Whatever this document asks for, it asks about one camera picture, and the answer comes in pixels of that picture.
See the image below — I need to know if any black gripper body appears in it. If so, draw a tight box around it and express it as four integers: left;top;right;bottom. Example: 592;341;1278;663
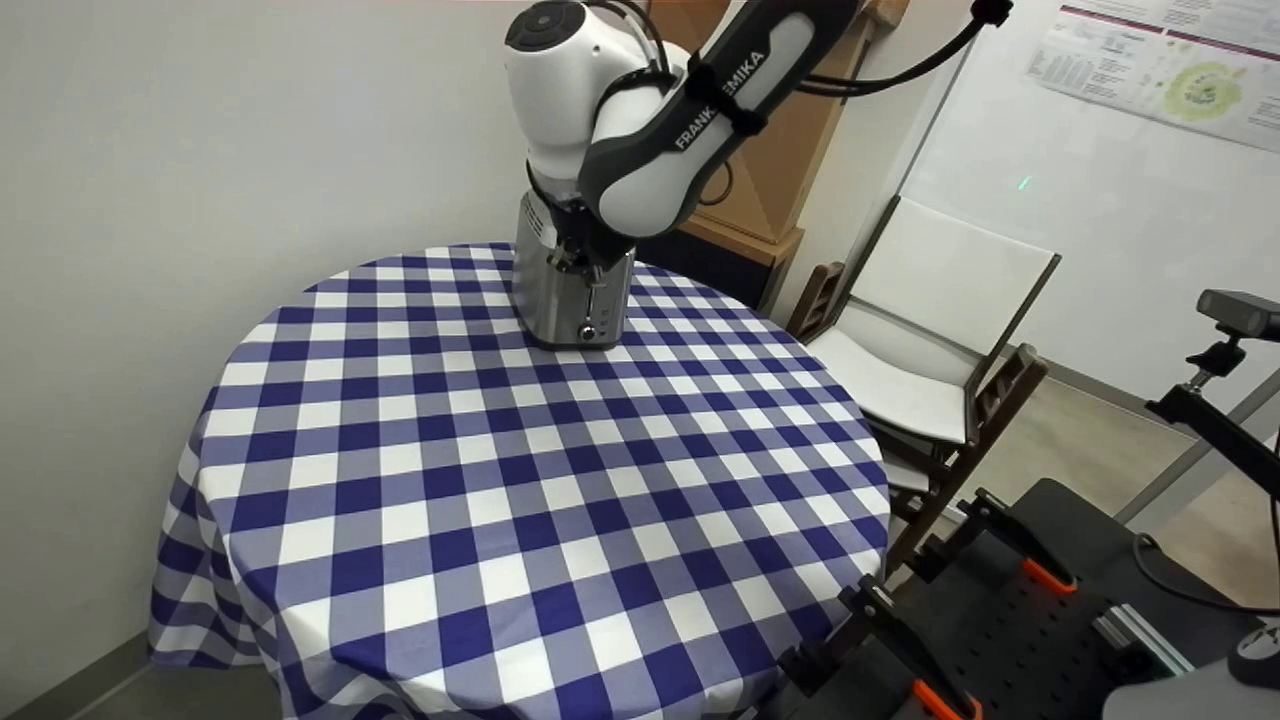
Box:
526;160;631;270

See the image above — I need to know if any stainless steel two-slot toaster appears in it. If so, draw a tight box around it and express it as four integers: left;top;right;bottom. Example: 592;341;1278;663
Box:
509;187;641;357

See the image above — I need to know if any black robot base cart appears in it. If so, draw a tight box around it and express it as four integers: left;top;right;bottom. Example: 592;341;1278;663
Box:
766;477;1280;720

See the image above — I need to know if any wooden cabinet with black stripe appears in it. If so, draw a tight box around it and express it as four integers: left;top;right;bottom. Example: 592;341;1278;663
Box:
661;216;794;310

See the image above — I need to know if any large brown cardboard box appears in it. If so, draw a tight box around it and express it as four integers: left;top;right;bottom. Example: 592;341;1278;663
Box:
643;0;912;270

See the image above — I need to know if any blue white checkered tablecloth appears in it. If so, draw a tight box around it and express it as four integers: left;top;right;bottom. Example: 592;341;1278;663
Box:
144;238;897;720

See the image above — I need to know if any black orange bar clamp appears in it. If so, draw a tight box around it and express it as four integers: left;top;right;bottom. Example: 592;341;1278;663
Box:
781;576;993;720
928;483;1083;609

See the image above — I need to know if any printed paper poster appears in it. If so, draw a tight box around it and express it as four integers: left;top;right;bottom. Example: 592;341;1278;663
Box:
1023;0;1280;154

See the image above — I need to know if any grey round device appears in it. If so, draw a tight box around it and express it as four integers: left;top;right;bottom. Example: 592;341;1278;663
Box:
1223;616;1280;692

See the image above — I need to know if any white folding chair wooden frame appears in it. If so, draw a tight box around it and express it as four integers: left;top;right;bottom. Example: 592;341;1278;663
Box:
783;191;1068;579

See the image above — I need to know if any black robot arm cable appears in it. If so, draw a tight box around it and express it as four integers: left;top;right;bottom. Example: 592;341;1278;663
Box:
794;0;1022;104

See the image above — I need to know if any whiteboard wall panel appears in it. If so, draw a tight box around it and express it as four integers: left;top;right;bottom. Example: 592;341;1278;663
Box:
900;0;1280;408

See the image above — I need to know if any black camera on stand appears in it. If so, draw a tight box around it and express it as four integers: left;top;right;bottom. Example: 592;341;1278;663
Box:
1191;283;1280;344

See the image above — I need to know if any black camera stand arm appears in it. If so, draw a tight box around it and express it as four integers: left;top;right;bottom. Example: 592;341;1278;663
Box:
1144;334;1280;567

